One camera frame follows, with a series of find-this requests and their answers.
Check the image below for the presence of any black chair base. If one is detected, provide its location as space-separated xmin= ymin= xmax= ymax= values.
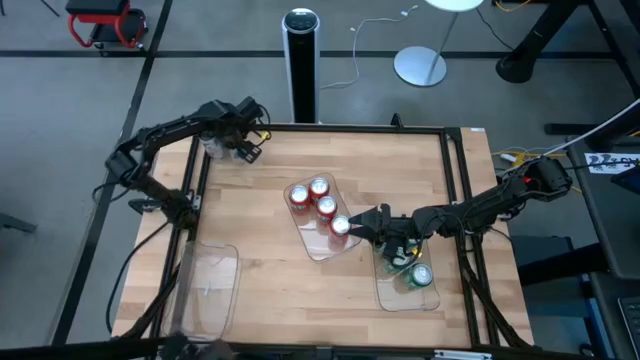
xmin=0 ymin=211 xmax=39 ymax=235

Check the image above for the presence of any black cable bundle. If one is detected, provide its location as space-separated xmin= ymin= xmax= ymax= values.
xmin=119 ymin=264 xmax=181 ymax=341
xmin=457 ymin=234 xmax=534 ymax=349

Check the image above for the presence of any dark desk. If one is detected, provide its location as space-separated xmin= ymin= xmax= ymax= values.
xmin=567 ymin=99 xmax=640 ymax=281

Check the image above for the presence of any white floor cable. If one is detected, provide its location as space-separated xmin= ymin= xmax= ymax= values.
xmin=319 ymin=4 xmax=420 ymax=91

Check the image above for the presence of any black keyboard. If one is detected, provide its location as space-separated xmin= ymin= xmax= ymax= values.
xmin=617 ymin=294 xmax=640 ymax=347

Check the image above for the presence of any black table frame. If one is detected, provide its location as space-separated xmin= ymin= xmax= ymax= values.
xmin=149 ymin=123 xmax=501 ymax=351

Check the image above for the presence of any clear plastic bin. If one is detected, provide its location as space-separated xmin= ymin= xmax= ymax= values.
xmin=372 ymin=238 xmax=442 ymax=313
xmin=162 ymin=241 xmax=243 ymax=344
xmin=283 ymin=172 xmax=363 ymax=263

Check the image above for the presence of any red Fanta strawberry can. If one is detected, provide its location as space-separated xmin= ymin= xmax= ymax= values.
xmin=315 ymin=195 xmax=339 ymax=224
xmin=328 ymin=214 xmax=352 ymax=251
xmin=308 ymin=176 xmax=331 ymax=201
xmin=288 ymin=183 xmax=312 ymax=214

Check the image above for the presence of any green Sprite can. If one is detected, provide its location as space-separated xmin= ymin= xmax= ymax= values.
xmin=408 ymin=262 xmax=435 ymax=290
xmin=382 ymin=247 xmax=417 ymax=275

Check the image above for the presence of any white printed paper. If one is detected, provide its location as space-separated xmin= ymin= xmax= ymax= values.
xmin=583 ymin=151 xmax=640 ymax=176

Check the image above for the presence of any red and black stool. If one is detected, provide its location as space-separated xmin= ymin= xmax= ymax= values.
xmin=64 ymin=0 xmax=150 ymax=51

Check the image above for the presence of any white Celsius can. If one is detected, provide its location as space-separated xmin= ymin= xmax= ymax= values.
xmin=201 ymin=132 xmax=230 ymax=161

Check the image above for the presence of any white label plate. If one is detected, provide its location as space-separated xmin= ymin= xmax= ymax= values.
xmin=432 ymin=348 xmax=495 ymax=360

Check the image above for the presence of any black tower fan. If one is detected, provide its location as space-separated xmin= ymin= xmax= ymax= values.
xmin=280 ymin=6 xmax=322 ymax=125

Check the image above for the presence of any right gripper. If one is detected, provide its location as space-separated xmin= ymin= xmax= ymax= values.
xmin=348 ymin=201 xmax=427 ymax=252

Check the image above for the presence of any yellow cable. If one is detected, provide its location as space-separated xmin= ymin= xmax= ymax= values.
xmin=492 ymin=147 xmax=586 ymax=196

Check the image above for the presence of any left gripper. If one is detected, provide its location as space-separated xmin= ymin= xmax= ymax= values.
xmin=219 ymin=97 xmax=269 ymax=165

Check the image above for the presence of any black stand leg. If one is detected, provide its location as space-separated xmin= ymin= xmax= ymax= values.
xmin=494 ymin=0 xmax=594 ymax=85

